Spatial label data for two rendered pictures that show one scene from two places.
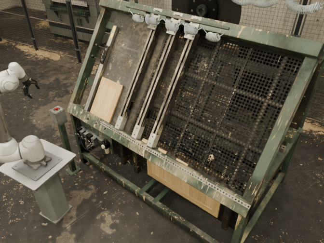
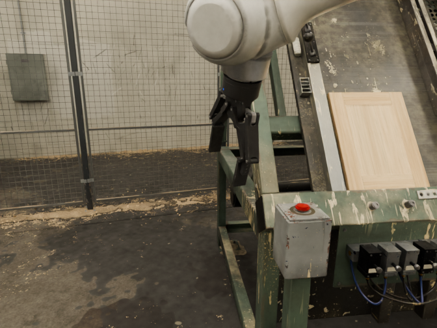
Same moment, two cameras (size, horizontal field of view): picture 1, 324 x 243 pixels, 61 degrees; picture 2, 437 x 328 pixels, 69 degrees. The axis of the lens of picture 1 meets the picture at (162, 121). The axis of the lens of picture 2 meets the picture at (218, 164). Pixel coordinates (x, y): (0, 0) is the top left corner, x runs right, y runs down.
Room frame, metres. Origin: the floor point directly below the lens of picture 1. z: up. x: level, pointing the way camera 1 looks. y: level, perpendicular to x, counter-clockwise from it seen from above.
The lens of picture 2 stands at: (2.06, 1.87, 1.28)
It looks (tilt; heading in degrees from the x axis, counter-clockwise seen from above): 15 degrees down; 314
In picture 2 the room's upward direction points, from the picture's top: straight up
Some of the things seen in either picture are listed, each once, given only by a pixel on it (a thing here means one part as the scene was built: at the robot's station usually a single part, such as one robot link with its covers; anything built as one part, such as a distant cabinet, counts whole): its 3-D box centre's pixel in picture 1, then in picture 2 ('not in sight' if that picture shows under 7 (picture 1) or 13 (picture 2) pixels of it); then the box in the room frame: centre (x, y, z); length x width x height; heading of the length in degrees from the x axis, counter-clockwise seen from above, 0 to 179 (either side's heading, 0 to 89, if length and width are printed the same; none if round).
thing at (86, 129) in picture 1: (91, 140); (417, 263); (2.22, 0.75, 0.69); 0.50 x 0.14 x 0.24; 51
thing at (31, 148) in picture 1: (32, 147); not in sight; (1.84, 1.16, 0.93); 0.18 x 0.16 x 0.22; 111
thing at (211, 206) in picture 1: (181, 175); not in sight; (1.87, -0.19, 0.53); 0.90 x 0.02 x 0.55; 51
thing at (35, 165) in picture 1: (38, 159); not in sight; (1.83, 1.14, 0.79); 0.22 x 0.18 x 0.06; 56
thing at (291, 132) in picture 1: (266, 86); not in sight; (2.14, -0.93, 1.38); 0.70 x 0.15 x 0.85; 51
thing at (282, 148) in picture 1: (217, 121); not in sight; (2.13, -0.54, 1.00); 1.30 x 0.05 x 0.04; 51
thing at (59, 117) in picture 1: (58, 116); (300, 240); (2.45, 1.13, 0.84); 0.12 x 0.12 x 0.18; 51
